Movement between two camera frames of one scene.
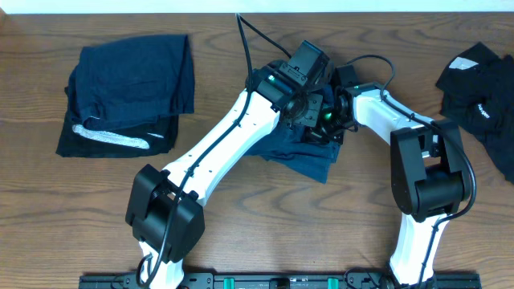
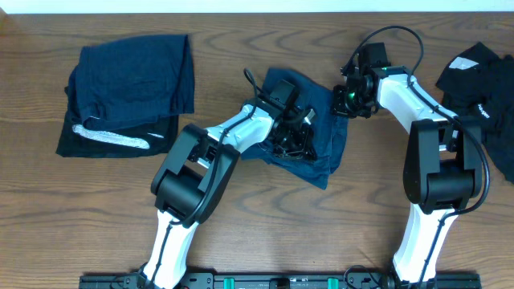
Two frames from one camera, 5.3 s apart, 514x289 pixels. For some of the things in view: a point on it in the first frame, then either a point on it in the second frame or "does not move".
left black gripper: x=307 y=111 -> x=295 y=141
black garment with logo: x=478 y=96 does not move
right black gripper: x=321 y=131 -> x=345 y=104
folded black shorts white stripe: x=76 y=140 does not move
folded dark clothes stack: x=124 y=82 does not move
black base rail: x=285 y=280 does not move
